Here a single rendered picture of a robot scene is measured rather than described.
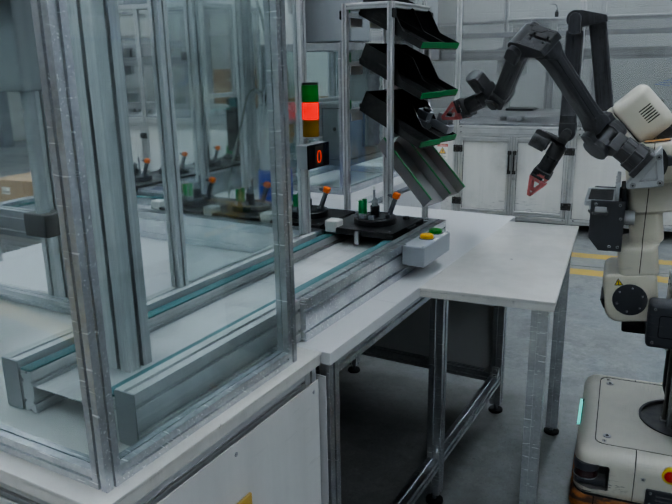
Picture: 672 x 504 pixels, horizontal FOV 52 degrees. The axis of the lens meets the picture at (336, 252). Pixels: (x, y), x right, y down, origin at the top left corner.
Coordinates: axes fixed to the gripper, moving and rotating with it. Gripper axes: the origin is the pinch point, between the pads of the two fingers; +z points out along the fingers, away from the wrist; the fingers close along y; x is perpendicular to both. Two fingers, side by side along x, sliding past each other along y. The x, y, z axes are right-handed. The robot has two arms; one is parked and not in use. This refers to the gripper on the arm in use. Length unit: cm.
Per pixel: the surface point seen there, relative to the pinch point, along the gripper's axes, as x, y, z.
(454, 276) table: 50, 50, -8
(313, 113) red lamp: -10, 64, 7
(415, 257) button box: 40, 59, -4
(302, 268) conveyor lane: 31, 82, 18
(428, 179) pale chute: 18.4, 8.8, 11.4
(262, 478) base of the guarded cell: 66, 139, -3
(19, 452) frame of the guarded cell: 40, 176, 5
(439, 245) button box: 40, 47, -5
